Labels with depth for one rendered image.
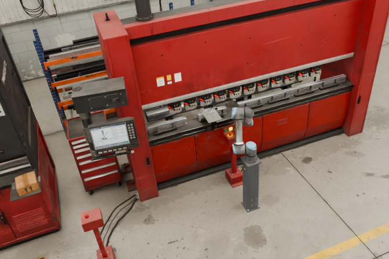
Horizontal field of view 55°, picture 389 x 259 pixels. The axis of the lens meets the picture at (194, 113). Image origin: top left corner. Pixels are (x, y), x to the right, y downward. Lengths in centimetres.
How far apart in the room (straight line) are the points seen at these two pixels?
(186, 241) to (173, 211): 49
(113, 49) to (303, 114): 285
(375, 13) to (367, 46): 44
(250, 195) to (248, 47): 178
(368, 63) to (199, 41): 241
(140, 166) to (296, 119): 225
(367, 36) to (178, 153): 285
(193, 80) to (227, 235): 187
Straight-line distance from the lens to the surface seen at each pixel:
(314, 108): 547
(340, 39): 530
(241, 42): 448
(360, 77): 556
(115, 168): 508
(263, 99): 506
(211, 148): 497
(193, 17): 411
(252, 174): 439
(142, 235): 473
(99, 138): 383
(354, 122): 600
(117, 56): 384
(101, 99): 360
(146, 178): 481
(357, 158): 576
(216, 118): 460
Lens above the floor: 367
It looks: 35 degrees down
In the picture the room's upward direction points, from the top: 5 degrees counter-clockwise
